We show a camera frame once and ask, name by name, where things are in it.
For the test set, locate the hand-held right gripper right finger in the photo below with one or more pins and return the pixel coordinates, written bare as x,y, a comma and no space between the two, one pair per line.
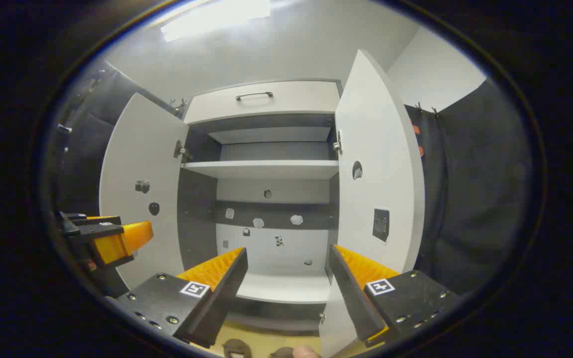
353,298

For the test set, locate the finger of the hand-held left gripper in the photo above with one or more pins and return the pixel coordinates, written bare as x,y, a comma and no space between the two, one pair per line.
102,232
80,220

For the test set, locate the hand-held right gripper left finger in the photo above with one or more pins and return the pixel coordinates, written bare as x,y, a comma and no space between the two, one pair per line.
227,293

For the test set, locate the fuzzy brown shoe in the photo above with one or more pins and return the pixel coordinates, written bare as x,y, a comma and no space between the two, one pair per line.
280,353
237,349

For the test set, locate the white shoe cabinet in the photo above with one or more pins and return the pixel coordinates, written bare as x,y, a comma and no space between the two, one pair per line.
197,223

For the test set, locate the white cabinet door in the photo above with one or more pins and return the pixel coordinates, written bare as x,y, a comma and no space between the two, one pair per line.
381,149
137,149

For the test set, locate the white cabinet drawer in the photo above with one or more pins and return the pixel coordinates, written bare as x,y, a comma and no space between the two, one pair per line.
291,102

